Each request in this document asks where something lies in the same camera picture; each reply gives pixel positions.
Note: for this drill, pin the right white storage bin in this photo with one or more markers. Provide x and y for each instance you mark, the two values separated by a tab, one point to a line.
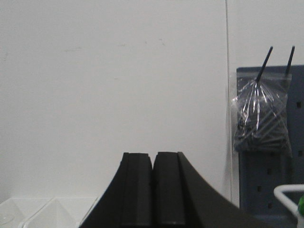
62	212

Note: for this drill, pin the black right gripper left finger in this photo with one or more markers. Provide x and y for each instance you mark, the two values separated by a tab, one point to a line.
127	202

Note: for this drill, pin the plastic bag of pegs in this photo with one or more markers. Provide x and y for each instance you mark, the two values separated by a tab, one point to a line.
261	108

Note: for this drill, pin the grey blue pegboard drying rack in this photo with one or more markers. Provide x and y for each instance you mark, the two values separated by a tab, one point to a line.
260	173

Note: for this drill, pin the white gooseneck lab faucet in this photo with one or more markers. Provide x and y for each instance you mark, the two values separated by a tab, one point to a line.
296	209

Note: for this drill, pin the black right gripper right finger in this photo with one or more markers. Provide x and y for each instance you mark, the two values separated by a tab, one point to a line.
183	199

